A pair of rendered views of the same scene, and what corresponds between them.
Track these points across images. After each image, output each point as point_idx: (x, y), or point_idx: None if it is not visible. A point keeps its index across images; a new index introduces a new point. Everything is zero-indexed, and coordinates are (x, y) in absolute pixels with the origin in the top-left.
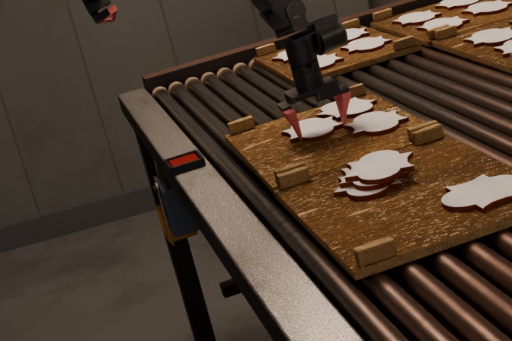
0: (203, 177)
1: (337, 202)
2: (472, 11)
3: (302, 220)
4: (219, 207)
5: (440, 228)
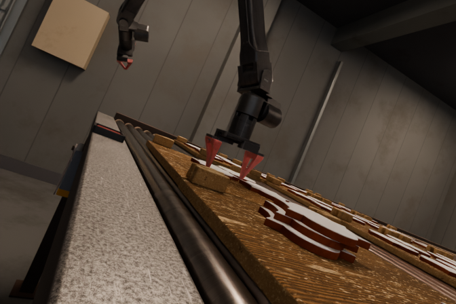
0: (115, 144)
1: (271, 232)
2: (281, 183)
3: (226, 228)
4: (112, 161)
5: None
